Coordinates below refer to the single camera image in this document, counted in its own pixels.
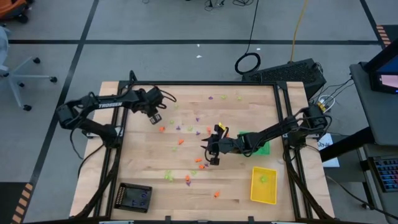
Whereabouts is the grey desk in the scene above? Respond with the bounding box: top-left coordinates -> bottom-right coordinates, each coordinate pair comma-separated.
349,62 -> 398,147

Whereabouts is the white cable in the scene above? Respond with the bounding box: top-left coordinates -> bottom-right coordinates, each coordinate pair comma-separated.
317,94 -> 336,108

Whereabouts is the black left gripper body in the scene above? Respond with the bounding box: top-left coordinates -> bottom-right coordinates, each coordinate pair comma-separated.
136,86 -> 165,125

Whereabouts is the black desk crossbar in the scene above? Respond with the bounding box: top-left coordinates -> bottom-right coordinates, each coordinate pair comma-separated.
319,126 -> 376,162

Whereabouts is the black cable bundle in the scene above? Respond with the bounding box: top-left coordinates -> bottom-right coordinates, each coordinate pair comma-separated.
203,0 -> 257,9

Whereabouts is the black computer monitor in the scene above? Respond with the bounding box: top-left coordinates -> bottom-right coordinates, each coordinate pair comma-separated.
363,40 -> 398,95

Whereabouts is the orange chair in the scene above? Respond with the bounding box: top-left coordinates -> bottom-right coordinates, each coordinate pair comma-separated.
0,0 -> 34,24

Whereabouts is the black computer tower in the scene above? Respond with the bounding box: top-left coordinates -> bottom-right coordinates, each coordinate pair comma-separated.
241,58 -> 327,100

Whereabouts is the yellow cable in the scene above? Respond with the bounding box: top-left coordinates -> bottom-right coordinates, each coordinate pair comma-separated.
290,0 -> 309,62

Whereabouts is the black plastic basket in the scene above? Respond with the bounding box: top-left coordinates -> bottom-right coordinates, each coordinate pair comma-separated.
113,182 -> 153,214

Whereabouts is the grey office chair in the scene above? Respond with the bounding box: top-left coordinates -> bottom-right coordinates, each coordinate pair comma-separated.
0,26 -> 58,112

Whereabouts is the white paper sheet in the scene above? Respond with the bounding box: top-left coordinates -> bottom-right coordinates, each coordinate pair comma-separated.
317,133 -> 341,168

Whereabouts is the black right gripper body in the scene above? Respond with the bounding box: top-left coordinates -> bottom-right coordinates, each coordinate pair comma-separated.
206,126 -> 246,166

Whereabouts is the green plastic basket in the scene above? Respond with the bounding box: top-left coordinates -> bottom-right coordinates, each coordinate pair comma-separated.
238,131 -> 271,156

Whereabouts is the yellow plastic basket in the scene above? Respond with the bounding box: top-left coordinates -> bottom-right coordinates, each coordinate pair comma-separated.
250,167 -> 278,205

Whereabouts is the backlit keyboard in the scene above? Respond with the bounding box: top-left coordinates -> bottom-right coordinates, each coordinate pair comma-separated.
368,155 -> 398,193

